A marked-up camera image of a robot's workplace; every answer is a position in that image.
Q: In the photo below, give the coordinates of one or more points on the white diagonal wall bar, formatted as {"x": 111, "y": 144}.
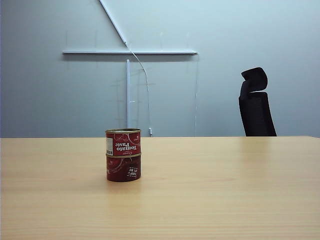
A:
{"x": 112, "y": 21}

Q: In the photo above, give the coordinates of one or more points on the black office chair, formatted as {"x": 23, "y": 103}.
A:
{"x": 257, "y": 112}

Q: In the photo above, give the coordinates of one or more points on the white vertical wall bar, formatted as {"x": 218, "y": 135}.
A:
{"x": 128, "y": 100}

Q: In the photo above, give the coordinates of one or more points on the white horizontal wall bar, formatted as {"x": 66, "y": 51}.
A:
{"x": 130, "y": 52}

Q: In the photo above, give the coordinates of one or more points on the red tomato paste can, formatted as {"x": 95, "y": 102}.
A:
{"x": 120, "y": 168}
{"x": 125, "y": 142}

